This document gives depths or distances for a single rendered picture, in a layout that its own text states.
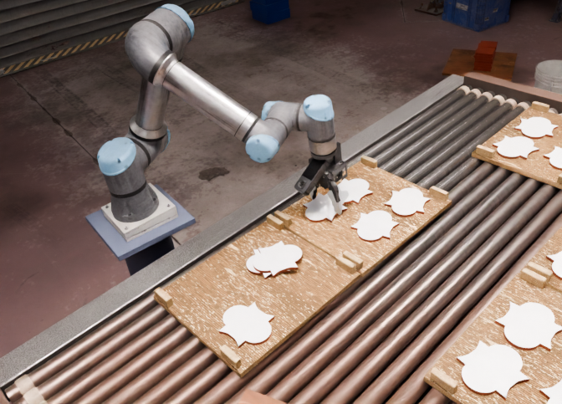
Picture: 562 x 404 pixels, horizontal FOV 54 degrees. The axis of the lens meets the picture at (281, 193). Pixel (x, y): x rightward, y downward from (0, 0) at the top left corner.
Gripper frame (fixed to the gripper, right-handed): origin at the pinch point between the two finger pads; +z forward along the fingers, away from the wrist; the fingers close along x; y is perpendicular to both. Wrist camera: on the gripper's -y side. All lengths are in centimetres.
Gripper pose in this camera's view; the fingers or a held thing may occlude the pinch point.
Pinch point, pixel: (324, 207)
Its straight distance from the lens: 163.5
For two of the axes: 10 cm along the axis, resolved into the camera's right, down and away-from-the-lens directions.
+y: 7.2, -5.2, 4.6
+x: -6.8, -3.9, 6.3
